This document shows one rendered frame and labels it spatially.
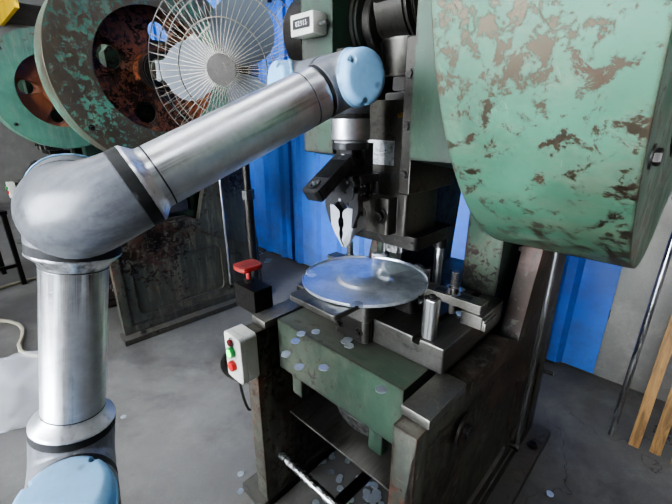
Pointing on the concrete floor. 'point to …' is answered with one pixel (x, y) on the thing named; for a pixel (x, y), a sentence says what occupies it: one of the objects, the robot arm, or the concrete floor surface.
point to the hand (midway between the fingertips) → (342, 242)
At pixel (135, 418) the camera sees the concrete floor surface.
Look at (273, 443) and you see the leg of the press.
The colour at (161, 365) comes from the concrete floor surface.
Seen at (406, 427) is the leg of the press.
